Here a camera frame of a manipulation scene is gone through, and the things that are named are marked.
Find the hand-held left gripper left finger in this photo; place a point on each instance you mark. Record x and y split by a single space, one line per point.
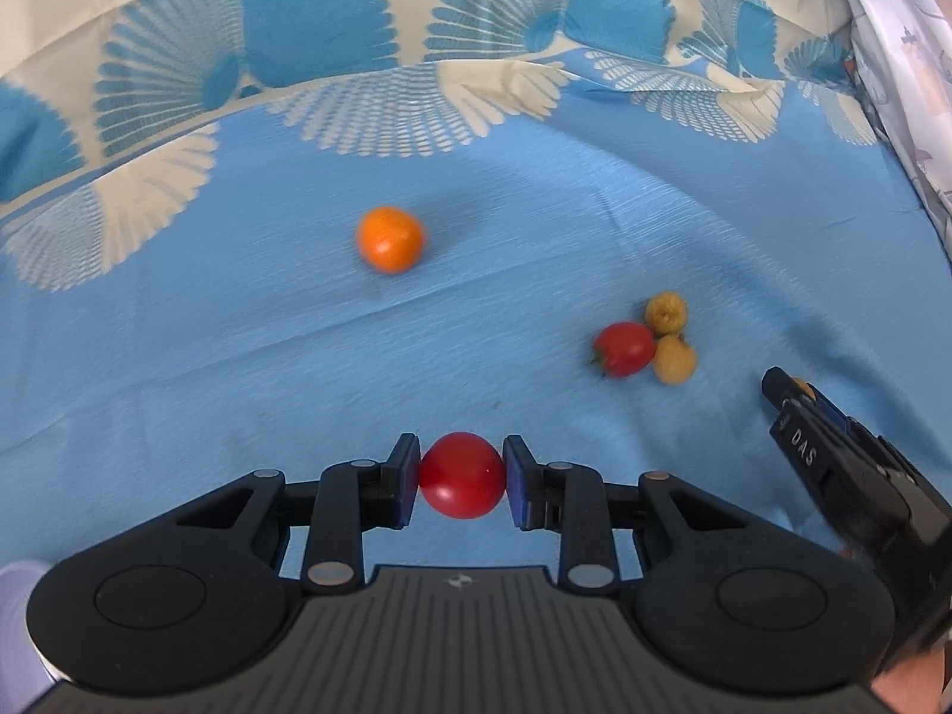
405 480

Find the blue fan-print sheet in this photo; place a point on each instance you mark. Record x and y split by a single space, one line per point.
223 349

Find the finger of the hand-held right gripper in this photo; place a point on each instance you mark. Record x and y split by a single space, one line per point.
837 416
799 435

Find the person's right forearm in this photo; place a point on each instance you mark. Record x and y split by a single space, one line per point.
922 692

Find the orange tangerine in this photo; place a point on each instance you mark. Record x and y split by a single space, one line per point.
390 238

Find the tan longan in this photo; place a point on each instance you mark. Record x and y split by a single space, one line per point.
666 312
802 387
675 361

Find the pale blue round plate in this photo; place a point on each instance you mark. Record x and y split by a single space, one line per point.
18 610

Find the white printed cloth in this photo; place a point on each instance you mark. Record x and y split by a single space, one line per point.
900 52

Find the red cherry tomato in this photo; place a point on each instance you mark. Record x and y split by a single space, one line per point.
461 476
625 349

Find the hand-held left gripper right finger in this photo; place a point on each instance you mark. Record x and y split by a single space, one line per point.
518 483

